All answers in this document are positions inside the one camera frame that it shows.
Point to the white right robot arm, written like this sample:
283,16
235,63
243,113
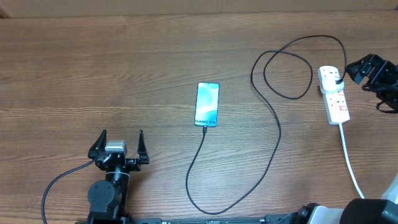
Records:
359,210

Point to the white charger plug adapter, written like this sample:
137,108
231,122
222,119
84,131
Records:
329,84

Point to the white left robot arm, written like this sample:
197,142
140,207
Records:
108,197

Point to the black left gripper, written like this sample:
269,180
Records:
135,165

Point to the Samsung Galaxy smartphone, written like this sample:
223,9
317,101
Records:
206,108

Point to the white power strip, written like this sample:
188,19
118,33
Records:
335,103

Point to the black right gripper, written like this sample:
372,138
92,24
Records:
380,66

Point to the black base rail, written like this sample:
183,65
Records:
211,221

